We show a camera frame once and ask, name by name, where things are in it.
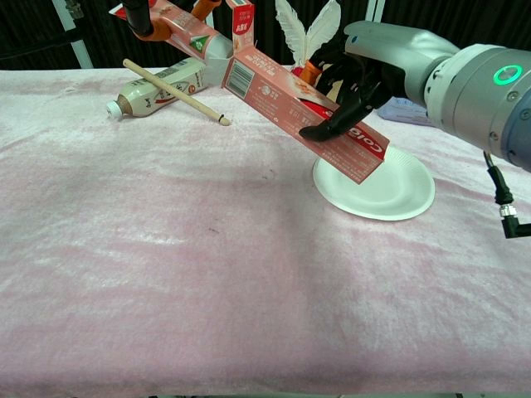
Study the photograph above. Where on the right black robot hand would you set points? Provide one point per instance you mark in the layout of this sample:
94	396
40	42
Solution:
381	49

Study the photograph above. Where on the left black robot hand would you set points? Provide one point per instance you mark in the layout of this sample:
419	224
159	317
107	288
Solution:
137	16

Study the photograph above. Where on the pink tube with white cap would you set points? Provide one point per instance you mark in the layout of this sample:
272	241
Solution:
182	29

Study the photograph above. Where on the red Colgate toothpaste box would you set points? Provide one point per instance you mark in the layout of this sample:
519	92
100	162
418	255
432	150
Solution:
265	89

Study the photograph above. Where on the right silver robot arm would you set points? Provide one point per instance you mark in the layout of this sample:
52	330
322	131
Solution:
489	103

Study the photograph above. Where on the white paper plate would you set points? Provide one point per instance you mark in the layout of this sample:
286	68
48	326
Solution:
394	195

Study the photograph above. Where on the blue wet wipes pack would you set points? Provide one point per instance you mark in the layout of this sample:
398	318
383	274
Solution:
406	112

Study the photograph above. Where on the milk tea plastic bottle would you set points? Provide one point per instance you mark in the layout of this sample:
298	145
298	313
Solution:
141	99

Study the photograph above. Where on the wooden stick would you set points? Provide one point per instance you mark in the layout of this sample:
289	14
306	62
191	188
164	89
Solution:
178	93

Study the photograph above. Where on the white feather ornament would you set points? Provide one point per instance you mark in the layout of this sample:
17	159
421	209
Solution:
290	25

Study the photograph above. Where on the black pleated curtain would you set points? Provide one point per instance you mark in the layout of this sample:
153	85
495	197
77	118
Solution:
33	33

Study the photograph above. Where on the pink plush table cloth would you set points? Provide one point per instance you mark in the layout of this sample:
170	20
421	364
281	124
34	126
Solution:
166	248

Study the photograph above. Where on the silver aluminium frame post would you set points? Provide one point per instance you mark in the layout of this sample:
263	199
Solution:
373	10
81	45

